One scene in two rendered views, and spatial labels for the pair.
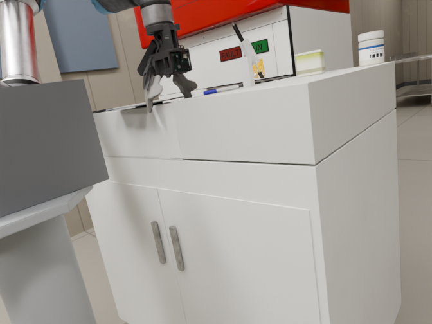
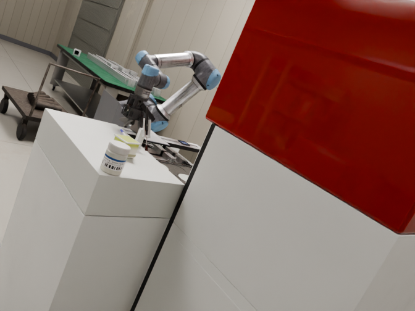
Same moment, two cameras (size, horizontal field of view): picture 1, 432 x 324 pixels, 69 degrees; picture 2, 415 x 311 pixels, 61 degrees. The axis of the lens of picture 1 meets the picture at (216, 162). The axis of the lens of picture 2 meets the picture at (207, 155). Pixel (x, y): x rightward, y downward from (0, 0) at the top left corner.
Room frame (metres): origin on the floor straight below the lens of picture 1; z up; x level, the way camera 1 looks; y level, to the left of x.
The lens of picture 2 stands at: (1.31, -1.60, 1.38)
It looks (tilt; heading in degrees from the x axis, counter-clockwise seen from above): 12 degrees down; 92
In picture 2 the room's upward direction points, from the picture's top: 24 degrees clockwise
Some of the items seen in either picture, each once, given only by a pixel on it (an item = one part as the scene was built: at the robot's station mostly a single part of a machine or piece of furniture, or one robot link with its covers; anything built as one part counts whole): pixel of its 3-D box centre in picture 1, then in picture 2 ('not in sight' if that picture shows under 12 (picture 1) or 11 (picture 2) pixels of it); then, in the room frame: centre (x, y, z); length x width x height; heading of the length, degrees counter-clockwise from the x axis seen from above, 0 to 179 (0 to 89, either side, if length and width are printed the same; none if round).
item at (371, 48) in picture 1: (371, 49); (115, 157); (1.01, -0.53, 1.01); 0.07 x 0.07 x 0.10
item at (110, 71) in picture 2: not in sight; (100, 90); (-0.83, 3.75, 0.47); 2.58 x 1.01 x 0.93; 134
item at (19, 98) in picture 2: not in sight; (46, 94); (-0.75, 2.14, 0.44); 1.11 x 0.65 x 0.88; 143
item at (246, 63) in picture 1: (249, 62); (143, 134); (0.97, -0.15, 1.03); 0.06 x 0.04 x 0.13; 137
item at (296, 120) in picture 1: (299, 105); (104, 159); (0.89, -0.26, 0.89); 0.62 x 0.35 x 0.14; 137
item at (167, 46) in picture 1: (166, 52); (135, 107); (0.84, 0.07, 1.08); 0.09 x 0.08 x 0.12; 47
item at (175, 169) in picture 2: not in sight; (188, 179); (1.22, -0.04, 0.90); 0.34 x 0.34 x 0.01; 47
